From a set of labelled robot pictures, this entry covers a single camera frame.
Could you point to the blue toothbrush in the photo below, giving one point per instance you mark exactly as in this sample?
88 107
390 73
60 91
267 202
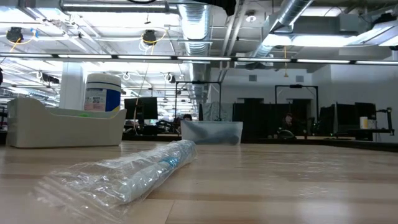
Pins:
140 177

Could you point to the grey plastic bin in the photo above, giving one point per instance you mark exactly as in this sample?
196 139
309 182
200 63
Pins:
62 130

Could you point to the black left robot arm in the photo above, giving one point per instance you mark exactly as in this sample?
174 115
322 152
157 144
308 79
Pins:
224 4

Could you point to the person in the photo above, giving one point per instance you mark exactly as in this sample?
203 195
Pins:
187 117
287 122

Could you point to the clear plastic container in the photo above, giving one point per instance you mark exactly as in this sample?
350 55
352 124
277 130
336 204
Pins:
211 124

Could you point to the black desk monitor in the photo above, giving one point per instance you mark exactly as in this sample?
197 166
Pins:
141 109

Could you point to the black partition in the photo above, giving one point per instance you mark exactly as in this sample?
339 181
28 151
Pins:
258 118

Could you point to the long ceiling light bar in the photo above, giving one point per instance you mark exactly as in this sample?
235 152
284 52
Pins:
143 57

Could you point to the black hanging ceiling device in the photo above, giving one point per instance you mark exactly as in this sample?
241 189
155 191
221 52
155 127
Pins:
149 37
14 34

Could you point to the white wipes canister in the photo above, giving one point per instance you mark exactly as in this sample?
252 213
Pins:
102 90

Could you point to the white column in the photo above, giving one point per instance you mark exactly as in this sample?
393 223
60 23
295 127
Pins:
72 85

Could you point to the black monitors on desk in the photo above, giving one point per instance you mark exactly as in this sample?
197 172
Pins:
345 115

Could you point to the white paper roll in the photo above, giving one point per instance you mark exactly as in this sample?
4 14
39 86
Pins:
363 123

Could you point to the black desk stand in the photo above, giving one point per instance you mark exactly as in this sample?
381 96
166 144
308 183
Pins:
387 119

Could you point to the black station frame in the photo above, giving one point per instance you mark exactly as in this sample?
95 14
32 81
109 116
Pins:
199 82
295 86

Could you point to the wide silver ceiling duct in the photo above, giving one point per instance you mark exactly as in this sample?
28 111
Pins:
196 25

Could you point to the slanted silver ceiling duct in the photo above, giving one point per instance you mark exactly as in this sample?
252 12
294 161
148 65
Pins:
289 12

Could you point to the black aluminium table frame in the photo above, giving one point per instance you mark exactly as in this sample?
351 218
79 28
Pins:
357 144

